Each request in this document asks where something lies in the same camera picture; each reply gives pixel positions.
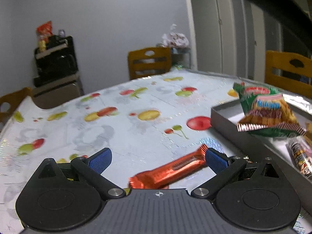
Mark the wooden chair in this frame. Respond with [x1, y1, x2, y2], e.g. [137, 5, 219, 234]
[264, 50, 311, 99]
[0, 87, 32, 125]
[128, 47, 172, 80]

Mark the metal side shelf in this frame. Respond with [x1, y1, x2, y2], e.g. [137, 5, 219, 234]
[171, 48, 191, 69]

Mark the white plastic bag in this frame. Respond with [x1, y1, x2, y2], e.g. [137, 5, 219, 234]
[161, 24, 189, 49]

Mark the orange foil wafer bar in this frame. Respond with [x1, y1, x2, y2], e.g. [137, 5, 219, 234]
[129, 144, 208, 190]

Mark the red snack bag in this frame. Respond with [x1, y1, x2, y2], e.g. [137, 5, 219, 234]
[36, 21, 53, 42]

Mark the far wooden chair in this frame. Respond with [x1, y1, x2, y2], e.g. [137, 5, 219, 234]
[128, 47, 172, 80]

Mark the black grey water dispenser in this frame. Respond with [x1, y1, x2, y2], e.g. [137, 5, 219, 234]
[32, 35, 84, 109]

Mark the fruit pattern tablecloth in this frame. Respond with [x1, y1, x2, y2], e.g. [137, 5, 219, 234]
[0, 66, 312, 234]

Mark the right wooden chair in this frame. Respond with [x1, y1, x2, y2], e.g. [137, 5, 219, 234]
[264, 50, 311, 99]

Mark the green prawn cracker bag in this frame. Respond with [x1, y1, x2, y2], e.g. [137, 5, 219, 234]
[233, 83, 306, 137]

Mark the left wooden chair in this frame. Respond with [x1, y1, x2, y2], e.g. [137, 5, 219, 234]
[0, 87, 32, 125]

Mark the black cartoon snack tube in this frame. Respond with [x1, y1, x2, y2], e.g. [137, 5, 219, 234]
[287, 138, 311, 181]

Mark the grey shallow tray box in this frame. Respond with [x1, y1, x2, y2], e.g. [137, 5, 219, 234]
[210, 100, 311, 213]

